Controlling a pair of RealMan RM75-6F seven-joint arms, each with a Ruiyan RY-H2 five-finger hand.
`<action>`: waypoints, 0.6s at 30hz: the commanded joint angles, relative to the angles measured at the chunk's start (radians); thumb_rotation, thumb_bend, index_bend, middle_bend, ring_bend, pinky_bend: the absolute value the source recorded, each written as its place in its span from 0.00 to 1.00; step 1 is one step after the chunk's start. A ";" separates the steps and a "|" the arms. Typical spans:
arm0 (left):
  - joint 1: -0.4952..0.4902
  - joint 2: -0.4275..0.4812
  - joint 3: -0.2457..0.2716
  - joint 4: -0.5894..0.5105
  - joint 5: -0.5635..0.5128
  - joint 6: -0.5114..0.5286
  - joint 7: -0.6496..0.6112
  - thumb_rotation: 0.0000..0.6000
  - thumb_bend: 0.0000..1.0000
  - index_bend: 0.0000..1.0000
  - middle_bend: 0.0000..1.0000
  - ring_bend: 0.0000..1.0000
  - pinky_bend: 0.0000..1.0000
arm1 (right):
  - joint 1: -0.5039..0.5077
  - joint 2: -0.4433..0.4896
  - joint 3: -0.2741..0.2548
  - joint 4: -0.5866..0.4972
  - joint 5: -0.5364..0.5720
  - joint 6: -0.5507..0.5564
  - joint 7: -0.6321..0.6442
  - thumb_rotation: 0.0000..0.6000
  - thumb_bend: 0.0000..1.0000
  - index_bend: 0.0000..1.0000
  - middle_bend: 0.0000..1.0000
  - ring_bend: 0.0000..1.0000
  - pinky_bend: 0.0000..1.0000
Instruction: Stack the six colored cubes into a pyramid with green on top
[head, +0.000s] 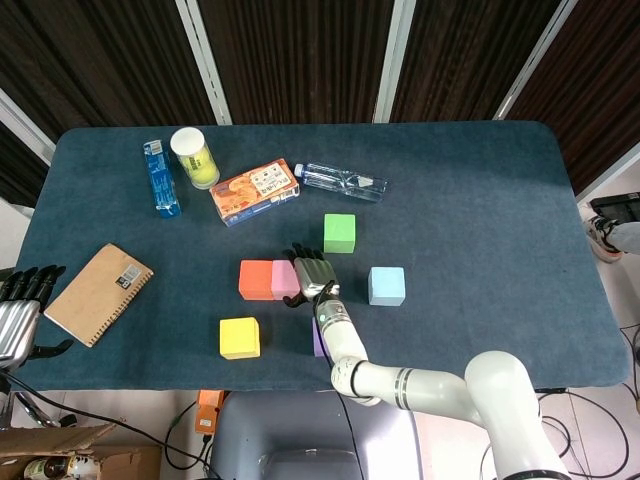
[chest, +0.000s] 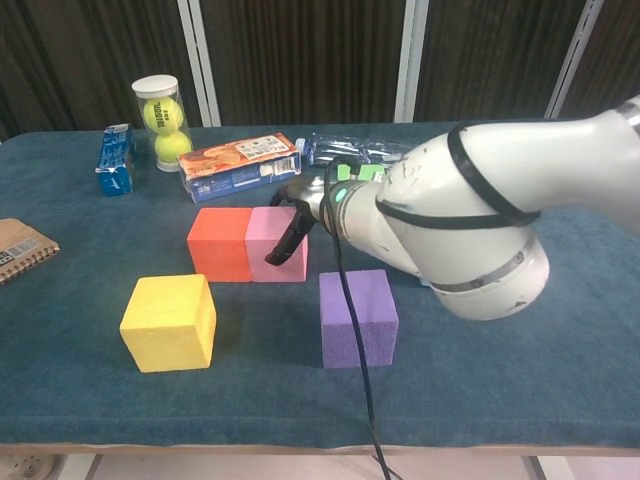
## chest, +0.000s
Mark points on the orange foam cube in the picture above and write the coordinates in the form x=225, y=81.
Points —
x=217, y=245

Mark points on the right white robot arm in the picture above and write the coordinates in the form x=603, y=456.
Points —
x=450, y=220

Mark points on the grey perforated round object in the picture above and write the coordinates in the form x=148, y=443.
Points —
x=25, y=467

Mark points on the orange cookie box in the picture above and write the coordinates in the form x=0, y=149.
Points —
x=235, y=162

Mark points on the blue snack carton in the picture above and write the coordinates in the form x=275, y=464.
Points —
x=116, y=162

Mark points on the plain yellow tennis ball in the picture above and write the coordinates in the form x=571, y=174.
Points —
x=172, y=150

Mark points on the white partition post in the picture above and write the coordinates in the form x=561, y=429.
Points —
x=575, y=55
x=411, y=60
x=200, y=60

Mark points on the dark slatted partition panel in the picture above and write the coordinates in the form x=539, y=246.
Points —
x=620, y=40
x=90, y=55
x=305, y=55
x=495, y=55

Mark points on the blue table cloth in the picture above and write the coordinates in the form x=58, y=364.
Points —
x=75, y=350

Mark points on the yellow foam cube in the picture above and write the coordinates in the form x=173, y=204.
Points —
x=167, y=325

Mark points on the clear plastic water bottle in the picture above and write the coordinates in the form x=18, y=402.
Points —
x=350, y=147

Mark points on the purple foam cube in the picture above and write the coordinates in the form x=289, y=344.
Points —
x=375, y=320

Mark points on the green foam cube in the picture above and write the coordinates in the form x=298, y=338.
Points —
x=367, y=173

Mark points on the brown spiral notebook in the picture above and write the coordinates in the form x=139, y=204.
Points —
x=22, y=250

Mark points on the pink foam cube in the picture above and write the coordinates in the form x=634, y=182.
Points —
x=267, y=235

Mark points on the printed yellow tennis ball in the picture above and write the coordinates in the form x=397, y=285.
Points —
x=162, y=116

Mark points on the clear tennis ball tube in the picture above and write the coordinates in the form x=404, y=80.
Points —
x=156, y=87

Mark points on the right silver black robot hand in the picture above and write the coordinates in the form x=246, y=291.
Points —
x=307, y=197

